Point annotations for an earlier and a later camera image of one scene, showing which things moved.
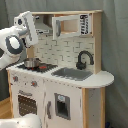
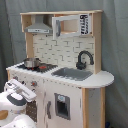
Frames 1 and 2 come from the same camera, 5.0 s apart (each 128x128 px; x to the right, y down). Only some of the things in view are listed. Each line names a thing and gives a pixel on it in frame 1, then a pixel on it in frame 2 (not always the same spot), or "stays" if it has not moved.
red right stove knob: x=34 y=83 stays
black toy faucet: x=82 y=65 stays
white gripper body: x=26 y=20 -> x=20 y=89
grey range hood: x=39 y=26 stays
